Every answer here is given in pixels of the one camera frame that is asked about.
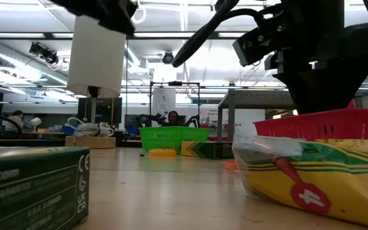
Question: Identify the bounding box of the Crayola crayon box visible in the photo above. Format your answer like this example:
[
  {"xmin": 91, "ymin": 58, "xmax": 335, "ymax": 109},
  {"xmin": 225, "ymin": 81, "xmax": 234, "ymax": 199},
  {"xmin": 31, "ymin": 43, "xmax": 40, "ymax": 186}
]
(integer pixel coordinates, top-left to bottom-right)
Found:
[
  {"xmin": 180, "ymin": 140, "xmax": 235, "ymax": 160},
  {"xmin": 0, "ymin": 146, "xmax": 91, "ymax": 230}
]

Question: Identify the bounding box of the black stand frame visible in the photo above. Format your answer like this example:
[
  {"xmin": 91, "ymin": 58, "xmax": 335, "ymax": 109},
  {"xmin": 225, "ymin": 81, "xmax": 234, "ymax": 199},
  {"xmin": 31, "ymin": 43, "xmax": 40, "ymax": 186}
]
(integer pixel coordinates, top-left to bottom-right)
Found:
[{"xmin": 148, "ymin": 81, "xmax": 201, "ymax": 128}]

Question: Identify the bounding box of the person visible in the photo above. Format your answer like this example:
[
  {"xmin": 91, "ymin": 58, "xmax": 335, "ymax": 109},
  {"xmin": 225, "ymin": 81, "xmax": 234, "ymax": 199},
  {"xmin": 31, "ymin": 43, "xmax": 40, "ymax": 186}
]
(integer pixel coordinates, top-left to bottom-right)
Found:
[
  {"xmin": 166, "ymin": 110, "xmax": 181, "ymax": 127},
  {"xmin": 4, "ymin": 110, "xmax": 25, "ymax": 134}
]

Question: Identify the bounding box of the green plastic basket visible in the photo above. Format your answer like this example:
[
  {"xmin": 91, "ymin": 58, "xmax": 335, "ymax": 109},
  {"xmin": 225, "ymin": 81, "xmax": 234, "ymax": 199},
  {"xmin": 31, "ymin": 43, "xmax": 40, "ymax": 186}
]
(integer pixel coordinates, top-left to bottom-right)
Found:
[{"xmin": 138, "ymin": 126, "xmax": 210, "ymax": 154}]

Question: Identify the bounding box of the round black ceiling camera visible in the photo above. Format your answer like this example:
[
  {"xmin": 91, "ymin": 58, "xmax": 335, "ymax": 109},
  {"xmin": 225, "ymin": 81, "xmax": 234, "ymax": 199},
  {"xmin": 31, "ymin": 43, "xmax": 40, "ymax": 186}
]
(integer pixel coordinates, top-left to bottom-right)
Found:
[{"xmin": 162, "ymin": 50, "xmax": 176, "ymax": 65}]

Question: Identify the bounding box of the plastic-wrapped crayon packet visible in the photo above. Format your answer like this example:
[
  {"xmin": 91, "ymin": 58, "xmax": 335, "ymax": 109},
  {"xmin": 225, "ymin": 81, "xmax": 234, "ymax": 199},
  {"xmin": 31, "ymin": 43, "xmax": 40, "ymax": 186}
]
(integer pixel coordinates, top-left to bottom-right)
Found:
[{"xmin": 231, "ymin": 133, "xmax": 368, "ymax": 229}]

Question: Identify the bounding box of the red plastic basket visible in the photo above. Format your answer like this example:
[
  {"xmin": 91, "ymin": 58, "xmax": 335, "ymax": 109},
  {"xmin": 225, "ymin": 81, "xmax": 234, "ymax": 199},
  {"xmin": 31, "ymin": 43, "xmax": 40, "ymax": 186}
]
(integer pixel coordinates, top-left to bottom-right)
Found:
[{"xmin": 253, "ymin": 102, "xmax": 368, "ymax": 142}]

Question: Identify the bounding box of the white shade table lamp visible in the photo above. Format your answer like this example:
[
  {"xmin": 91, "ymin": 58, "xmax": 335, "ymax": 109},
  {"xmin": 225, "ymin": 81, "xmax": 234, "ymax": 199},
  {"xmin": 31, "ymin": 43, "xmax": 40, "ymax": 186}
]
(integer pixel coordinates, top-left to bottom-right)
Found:
[{"xmin": 65, "ymin": 15, "xmax": 127, "ymax": 150}]

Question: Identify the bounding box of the white pillar sign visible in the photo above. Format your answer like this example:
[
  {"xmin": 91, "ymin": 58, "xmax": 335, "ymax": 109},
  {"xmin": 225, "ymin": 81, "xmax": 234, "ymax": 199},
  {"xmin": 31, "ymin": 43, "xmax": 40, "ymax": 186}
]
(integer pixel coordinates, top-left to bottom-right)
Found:
[{"xmin": 151, "ymin": 88, "xmax": 177, "ymax": 121}]

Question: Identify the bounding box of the yellow coil wristband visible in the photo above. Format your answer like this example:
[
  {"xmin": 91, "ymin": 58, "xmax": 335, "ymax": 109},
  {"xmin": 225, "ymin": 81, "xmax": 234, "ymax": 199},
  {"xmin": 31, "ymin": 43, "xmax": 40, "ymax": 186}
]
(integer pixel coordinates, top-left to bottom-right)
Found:
[{"xmin": 148, "ymin": 148, "xmax": 178, "ymax": 158}]

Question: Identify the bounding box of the thin orange bracelet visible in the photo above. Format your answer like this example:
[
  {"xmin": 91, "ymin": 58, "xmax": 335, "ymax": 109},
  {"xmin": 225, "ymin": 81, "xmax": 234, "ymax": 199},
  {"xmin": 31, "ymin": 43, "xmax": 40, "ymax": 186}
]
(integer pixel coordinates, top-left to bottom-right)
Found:
[{"xmin": 222, "ymin": 160, "xmax": 240, "ymax": 172}]

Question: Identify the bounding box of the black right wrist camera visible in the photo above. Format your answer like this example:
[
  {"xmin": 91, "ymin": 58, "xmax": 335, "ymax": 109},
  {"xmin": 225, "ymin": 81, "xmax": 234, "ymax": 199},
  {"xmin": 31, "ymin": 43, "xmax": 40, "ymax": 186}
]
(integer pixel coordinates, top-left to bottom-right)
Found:
[{"xmin": 233, "ymin": 30, "xmax": 280, "ymax": 67}]

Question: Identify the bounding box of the white lamp cord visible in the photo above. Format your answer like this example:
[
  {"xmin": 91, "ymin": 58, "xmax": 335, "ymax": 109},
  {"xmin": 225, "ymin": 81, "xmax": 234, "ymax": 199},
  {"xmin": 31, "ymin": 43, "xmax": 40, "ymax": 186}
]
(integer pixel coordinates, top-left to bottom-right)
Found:
[{"xmin": 67, "ymin": 116, "xmax": 115, "ymax": 138}]

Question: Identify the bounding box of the grey perforated metal shelf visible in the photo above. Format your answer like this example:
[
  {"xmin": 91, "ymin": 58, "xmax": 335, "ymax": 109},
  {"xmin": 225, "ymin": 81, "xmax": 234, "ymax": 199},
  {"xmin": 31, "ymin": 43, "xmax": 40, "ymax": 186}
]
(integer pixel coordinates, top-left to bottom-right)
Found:
[{"xmin": 216, "ymin": 88, "xmax": 368, "ymax": 144}]

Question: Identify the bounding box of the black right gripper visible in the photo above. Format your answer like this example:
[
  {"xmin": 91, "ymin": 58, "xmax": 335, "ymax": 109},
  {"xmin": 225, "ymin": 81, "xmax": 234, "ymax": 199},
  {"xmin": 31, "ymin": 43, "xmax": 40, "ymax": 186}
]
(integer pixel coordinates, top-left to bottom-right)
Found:
[{"xmin": 272, "ymin": 0, "xmax": 368, "ymax": 115}]

